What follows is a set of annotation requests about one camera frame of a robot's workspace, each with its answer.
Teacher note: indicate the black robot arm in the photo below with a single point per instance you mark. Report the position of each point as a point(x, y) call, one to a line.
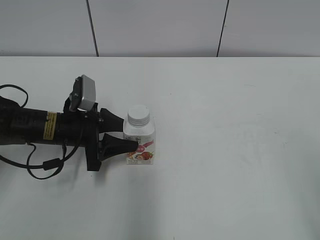
point(19, 125)

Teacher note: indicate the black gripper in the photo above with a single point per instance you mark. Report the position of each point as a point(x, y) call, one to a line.
point(80, 129)

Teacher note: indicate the white screw cap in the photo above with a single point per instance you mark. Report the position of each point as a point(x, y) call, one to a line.
point(138, 115)

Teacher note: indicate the white square yogurt bottle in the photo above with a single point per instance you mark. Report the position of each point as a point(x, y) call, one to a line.
point(146, 138)

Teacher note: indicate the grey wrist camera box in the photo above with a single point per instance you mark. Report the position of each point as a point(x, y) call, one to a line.
point(83, 95)

